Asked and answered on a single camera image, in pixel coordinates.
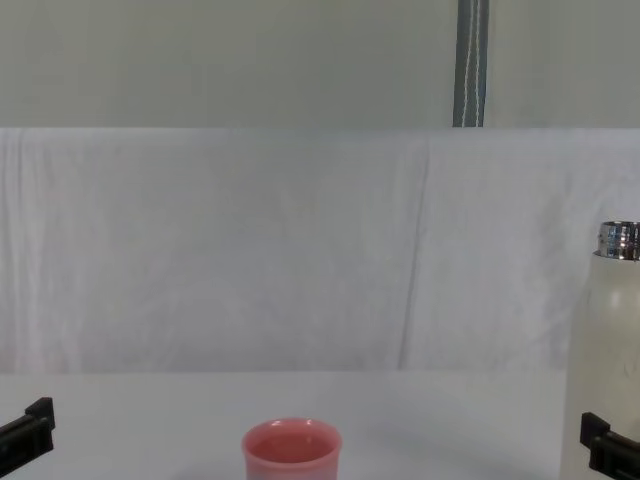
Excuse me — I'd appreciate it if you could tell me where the white curtain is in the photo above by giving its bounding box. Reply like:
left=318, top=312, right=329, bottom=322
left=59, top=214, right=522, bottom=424
left=481, top=0, right=640, bottom=131
left=0, top=0, right=462, bottom=131

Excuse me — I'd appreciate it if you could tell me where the grey striped post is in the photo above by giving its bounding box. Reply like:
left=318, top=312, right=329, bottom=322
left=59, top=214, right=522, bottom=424
left=452, top=0, right=490, bottom=129

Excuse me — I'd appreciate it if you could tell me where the pink cup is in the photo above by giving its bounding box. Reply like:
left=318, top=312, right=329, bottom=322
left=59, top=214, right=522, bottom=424
left=240, top=417, right=344, bottom=480

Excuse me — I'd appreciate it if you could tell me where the white table cloth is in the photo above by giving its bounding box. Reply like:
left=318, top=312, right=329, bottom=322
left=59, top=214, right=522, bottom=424
left=0, top=125, right=640, bottom=480

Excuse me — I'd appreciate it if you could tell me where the cream vacuum bottle steel neck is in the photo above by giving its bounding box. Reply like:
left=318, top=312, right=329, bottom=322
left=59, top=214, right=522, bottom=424
left=558, top=219, right=640, bottom=480

